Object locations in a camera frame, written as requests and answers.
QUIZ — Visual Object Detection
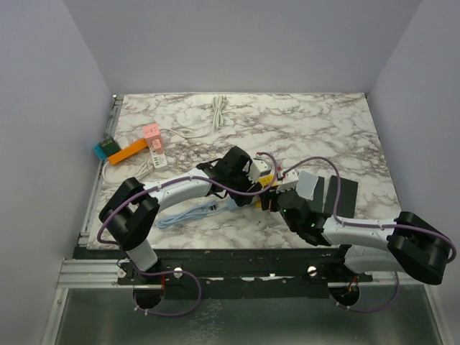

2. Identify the yellow cube socket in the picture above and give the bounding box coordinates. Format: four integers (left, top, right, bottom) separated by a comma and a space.
258, 175, 279, 189

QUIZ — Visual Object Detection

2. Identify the light blue power strip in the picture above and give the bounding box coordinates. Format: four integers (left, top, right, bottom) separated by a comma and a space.
226, 198, 239, 212

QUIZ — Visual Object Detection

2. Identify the white tiger cube socket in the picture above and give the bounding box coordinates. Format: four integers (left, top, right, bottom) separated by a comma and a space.
247, 159, 272, 181

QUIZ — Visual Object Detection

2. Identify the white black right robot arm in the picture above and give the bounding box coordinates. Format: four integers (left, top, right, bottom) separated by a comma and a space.
261, 190, 456, 285

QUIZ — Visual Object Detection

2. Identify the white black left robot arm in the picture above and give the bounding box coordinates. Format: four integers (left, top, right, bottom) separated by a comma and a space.
98, 147, 262, 284

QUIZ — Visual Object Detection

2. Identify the teal blue plug block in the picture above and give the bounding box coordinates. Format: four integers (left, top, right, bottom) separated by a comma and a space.
93, 136, 121, 160

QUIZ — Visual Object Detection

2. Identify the black block under box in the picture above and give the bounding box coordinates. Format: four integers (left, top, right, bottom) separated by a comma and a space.
309, 177, 325, 213

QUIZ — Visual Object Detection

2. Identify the black flat block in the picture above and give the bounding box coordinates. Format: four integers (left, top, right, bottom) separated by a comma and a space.
323, 175, 359, 218

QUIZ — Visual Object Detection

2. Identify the white green usb charger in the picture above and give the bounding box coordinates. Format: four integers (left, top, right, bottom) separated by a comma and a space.
149, 147, 168, 172

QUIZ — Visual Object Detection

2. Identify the orange power strip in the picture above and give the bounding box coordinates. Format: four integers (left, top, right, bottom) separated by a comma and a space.
108, 139, 148, 165

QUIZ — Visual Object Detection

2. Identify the light blue coiled cable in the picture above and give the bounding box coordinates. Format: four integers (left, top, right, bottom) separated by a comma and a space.
157, 201, 229, 230

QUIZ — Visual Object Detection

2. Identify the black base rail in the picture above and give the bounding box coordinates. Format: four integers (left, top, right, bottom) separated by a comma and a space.
73, 246, 414, 300

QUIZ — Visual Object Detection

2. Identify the white coiled cable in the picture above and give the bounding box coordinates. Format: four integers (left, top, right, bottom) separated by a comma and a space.
160, 94, 229, 139

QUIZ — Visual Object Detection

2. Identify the white cable bundle left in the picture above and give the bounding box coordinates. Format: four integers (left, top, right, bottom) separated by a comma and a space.
101, 157, 154, 192

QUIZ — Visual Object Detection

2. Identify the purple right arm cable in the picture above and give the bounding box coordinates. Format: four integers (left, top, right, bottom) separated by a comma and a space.
278, 155, 458, 313

